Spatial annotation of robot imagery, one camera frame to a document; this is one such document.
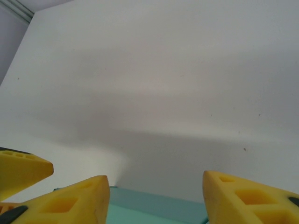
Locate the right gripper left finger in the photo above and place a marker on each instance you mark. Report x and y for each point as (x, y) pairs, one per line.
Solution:
(70, 205)

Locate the aluminium frame post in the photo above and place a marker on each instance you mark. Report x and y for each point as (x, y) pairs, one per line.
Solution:
(21, 12)

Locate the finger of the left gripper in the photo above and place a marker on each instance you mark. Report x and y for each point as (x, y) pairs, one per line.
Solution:
(21, 172)

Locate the teal corrugated cardboard box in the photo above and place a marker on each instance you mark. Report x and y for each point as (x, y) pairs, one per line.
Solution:
(151, 207)

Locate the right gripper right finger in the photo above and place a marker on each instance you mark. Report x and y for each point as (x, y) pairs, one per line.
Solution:
(245, 203)

